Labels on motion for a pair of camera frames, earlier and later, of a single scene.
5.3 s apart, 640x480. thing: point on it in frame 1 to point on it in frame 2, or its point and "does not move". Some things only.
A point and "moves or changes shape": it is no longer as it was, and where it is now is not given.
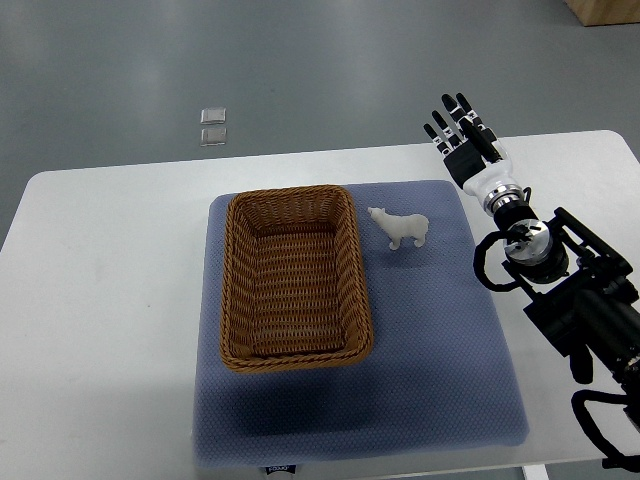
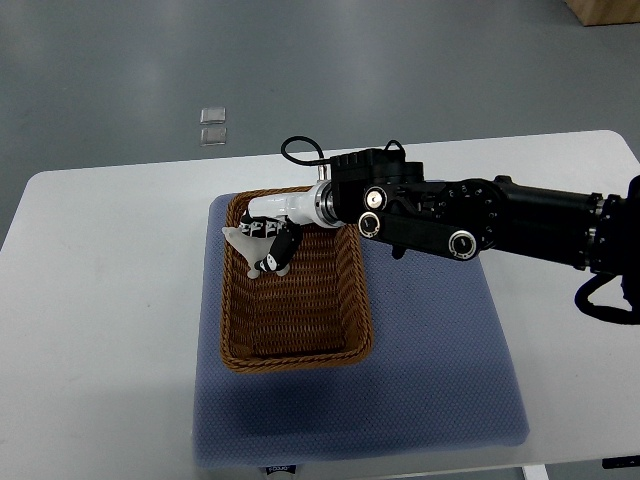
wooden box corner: x=604 y=12 does not move
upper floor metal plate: x=215 y=115 does not move
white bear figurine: x=399 y=227 moves or changes shape
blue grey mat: x=440 y=377 does not move
